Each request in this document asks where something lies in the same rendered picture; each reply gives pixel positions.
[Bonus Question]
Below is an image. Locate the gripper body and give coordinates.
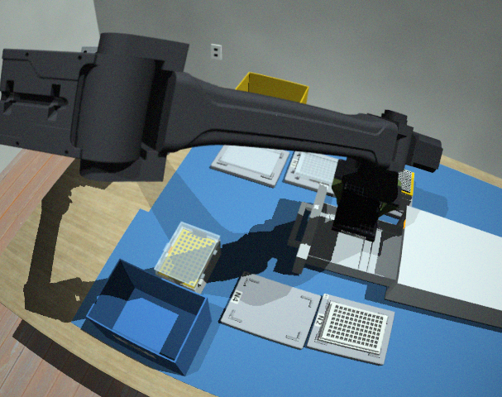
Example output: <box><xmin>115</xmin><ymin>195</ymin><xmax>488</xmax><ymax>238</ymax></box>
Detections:
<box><xmin>334</xmin><ymin>158</ymin><xmax>402</xmax><ymax>207</ymax></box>

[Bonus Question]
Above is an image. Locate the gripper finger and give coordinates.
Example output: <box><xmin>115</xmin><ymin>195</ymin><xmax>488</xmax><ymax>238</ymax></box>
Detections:
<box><xmin>332</xmin><ymin>178</ymin><xmax>344</xmax><ymax>205</ymax></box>
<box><xmin>379</xmin><ymin>180</ymin><xmax>401</xmax><ymax>217</ymax></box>

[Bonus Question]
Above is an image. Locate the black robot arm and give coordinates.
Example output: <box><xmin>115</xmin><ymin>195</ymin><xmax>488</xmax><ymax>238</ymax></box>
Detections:
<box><xmin>0</xmin><ymin>32</ymin><xmax>443</xmax><ymax>182</ymax></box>

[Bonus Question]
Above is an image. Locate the yellow open-top bin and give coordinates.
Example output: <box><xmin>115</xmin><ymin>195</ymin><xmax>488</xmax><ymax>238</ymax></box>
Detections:
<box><xmin>236</xmin><ymin>72</ymin><xmax>308</xmax><ymax>104</ymax></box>

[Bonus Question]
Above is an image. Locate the blue open-top bin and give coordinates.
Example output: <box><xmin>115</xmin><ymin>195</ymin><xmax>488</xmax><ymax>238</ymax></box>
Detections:
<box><xmin>86</xmin><ymin>259</ymin><xmax>212</xmax><ymax>376</ymax></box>

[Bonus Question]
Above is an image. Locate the blue bench mat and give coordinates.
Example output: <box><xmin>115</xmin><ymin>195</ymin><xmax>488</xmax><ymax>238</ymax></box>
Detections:
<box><xmin>71</xmin><ymin>146</ymin><xmax>502</xmax><ymax>397</ymax></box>

